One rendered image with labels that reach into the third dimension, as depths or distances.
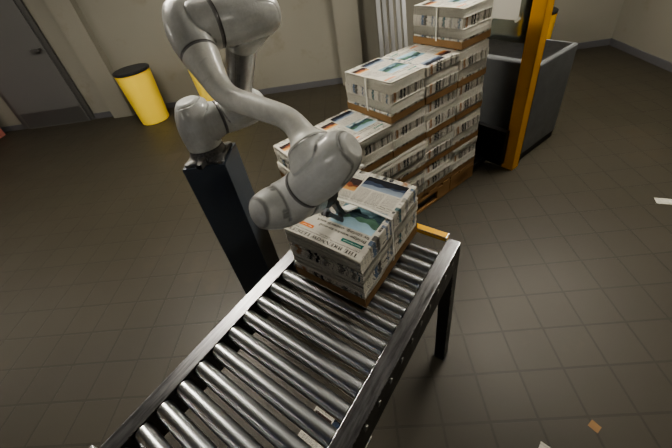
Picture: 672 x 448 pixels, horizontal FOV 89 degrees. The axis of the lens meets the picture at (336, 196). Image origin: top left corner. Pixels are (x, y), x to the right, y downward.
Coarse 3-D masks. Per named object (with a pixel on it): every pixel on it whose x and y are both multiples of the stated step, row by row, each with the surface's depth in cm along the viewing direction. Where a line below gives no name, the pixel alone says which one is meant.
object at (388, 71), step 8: (368, 64) 205; (376, 64) 203; (384, 64) 201; (392, 64) 199; (400, 64) 198; (408, 64) 196; (344, 72) 202; (352, 72) 198; (360, 72) 196; (368, 72) 195; (376, 72) 193; (384, 72) 191; (392, 72) 189; (400, 72) 188; (408, 72) 186; (376, 80) 184; (384, 80) 181; (392, 80) 180
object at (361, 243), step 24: (312, 216) 110; (360, 216) 107; (288, 240) 110; (312, 240) 101; (336, 240) 100; (360, 240) 99; (384, 240) 104; (312, 264) 112; (336, 264) 102; (360, 264) 94; (384, 264) 111; (360, 288) 103
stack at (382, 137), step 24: (336, 120) 206; (360, 120) 202; (408, 120) 200; (432, 120) 214; (288, 144) 191; (360, 144) 184; (384, 144) 196; (432, 144) 226; (288, 168) 192; (360, 168) 192; (384, 168) 205; (408, 168) 221; (432, 168) 238; (432, 192) 251
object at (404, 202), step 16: (368, 176) 122; (352, 192) 117; (368, 192) 116; (384, 192) 114; (400, 192) 113; (416, 192) 116; (384, 208) 108; (400, 208) 107; (416, 208) 121; (400, 224) 112; (400, 240) 118
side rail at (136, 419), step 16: (288, 256) 129; (272, 272) 124; (256, 288) 120; (240, 304) 115; (224, 320) 111; (240, 320) 112; (208, 336) 108; (224, 336) 108; (192, 352) 104; (208, 352) 104; (176, 368) 101; (192, 368) 100; (160, 384) 98; (176, 384) 97; (160, 400) 94; (176, 400) 98; (144, 416) 92; (128, 432) 89; (160, 432) 96
